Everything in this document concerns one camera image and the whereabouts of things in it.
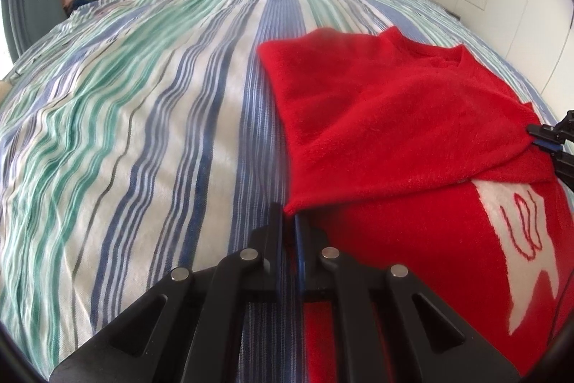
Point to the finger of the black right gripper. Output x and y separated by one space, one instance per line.
549 133
562 162

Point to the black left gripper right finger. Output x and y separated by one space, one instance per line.
364 324

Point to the striped blue green bedspread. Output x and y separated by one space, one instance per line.
140 135

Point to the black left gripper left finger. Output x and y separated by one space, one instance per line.
188 326

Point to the red knit sweater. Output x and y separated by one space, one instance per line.
408 153

